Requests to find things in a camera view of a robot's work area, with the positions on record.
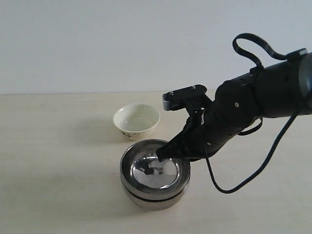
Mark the white ceramic bowl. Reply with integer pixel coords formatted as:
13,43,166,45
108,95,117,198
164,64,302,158
113,103,160,140

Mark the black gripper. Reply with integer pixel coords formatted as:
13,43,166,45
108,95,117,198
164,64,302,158
156,79,262,162

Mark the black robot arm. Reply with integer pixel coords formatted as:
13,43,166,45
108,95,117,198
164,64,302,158
156,54,312,161

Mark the plain steel bowl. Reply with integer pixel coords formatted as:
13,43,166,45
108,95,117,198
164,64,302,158
120,180,190,211

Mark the black cable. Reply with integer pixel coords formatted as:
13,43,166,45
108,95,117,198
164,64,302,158
204,33,312,194

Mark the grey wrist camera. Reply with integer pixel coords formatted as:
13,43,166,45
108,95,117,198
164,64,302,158
162,84,210,112

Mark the patterned steel bowl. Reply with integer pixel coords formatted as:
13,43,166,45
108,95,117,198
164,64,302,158
119,139,191,200

